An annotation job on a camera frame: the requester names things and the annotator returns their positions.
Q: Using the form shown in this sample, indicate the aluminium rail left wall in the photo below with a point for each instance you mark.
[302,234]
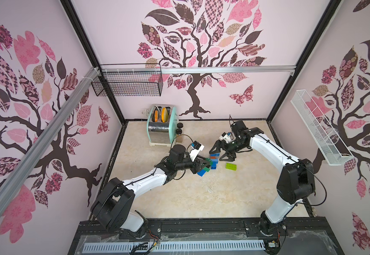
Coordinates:
[16,179]

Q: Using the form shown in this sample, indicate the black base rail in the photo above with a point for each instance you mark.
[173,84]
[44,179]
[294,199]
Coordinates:
[187,226]

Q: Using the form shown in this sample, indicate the black wire basket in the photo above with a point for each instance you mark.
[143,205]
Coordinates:
[136,79]

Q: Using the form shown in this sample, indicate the white wire shelf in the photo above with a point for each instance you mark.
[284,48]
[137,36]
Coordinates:
[325,135]

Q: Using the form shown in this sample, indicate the mint green toaster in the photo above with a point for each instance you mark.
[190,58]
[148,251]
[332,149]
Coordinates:
[161,124]

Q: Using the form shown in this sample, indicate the white cable duct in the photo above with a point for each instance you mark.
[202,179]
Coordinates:
[173,246]

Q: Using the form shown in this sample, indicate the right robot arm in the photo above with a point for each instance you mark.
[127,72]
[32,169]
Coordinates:
[296,181]

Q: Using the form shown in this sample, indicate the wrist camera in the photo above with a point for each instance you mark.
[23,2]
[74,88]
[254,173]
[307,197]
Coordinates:
[237,127]
[178,152]

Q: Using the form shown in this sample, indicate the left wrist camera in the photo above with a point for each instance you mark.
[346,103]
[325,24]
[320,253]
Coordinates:
[178,152]

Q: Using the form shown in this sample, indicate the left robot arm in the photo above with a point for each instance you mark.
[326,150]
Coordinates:
[112,208]

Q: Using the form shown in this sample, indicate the lime green long lego brick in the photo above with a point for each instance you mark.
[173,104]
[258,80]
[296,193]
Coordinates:
[230,166]

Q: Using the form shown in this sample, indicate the dark green square lego brick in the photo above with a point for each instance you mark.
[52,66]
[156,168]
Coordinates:
[209,163]

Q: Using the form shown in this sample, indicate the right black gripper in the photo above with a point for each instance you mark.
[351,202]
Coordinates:
[223,146]

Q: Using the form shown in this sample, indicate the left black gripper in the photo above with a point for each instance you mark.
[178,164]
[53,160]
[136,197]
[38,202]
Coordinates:
[195,167]

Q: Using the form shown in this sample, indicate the aluminium rail wall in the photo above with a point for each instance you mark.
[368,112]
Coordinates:
[16,179]
[195,70]

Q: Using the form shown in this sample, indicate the aluminium rail back wall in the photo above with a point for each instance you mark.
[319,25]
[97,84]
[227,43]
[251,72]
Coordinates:
[195,70]

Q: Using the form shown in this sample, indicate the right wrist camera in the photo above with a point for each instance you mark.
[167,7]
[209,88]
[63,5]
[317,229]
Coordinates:
[237,127]

